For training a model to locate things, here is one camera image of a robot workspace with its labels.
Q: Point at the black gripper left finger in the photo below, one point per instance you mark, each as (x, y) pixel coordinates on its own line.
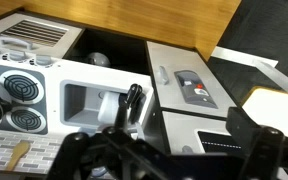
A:
(74, 156)

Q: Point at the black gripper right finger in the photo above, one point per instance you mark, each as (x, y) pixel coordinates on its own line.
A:
(267, 153)

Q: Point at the grey sink basin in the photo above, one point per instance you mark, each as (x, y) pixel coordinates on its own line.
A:
(80, 100)

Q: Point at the white vented oven door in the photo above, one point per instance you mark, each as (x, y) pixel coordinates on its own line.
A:
(64, 40)

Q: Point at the fridge door with dispenser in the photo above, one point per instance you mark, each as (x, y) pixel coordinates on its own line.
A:
(184, 60)

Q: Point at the light wood desk white legs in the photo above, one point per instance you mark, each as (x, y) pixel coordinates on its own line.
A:
(274, 106)

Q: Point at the black notes chalkboard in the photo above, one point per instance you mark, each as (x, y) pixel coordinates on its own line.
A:
(217, 138)

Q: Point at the wooden spoon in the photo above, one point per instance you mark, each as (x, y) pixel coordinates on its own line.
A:
(19, 153)

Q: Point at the white toy kitchen unit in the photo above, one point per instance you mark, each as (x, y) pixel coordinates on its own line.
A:
(84, 71)

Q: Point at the grey water dispenser panel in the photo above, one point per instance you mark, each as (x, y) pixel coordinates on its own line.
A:
(190, 93)

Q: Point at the grey toy kettle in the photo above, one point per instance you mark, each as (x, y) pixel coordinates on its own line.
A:
(99, 59)

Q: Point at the grey stove knob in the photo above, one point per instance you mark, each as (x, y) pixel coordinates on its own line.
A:
(17, 56)
(44, 60)

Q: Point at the wooden base board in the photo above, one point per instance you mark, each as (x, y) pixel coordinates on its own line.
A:
(134, 20)

